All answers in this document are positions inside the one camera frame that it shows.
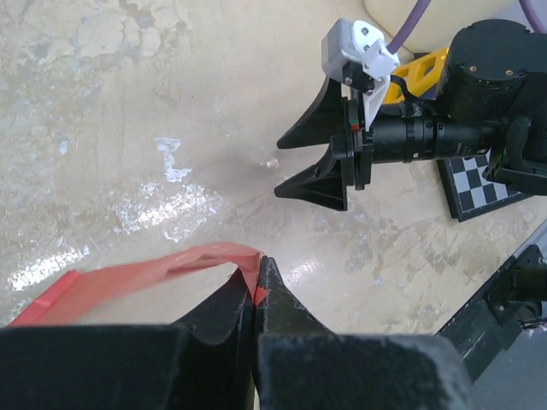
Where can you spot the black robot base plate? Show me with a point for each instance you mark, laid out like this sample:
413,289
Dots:
512,300

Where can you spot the black white checkerboard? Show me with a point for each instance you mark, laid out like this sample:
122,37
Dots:
467,193

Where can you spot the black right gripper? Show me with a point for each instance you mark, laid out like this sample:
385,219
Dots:
400,133

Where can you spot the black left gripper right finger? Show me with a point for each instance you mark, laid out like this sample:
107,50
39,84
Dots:
301,364

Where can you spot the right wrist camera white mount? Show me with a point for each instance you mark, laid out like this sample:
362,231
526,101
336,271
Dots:
356,54

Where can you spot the red plastic trash bag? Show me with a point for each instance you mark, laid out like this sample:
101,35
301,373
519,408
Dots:
77,293

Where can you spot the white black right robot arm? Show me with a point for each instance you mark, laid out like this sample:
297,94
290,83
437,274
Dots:
490,98

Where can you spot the cream plastic trash bin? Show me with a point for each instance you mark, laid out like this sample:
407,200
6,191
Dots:
442,19

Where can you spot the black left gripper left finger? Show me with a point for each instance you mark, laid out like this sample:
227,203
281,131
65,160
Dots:
200,361

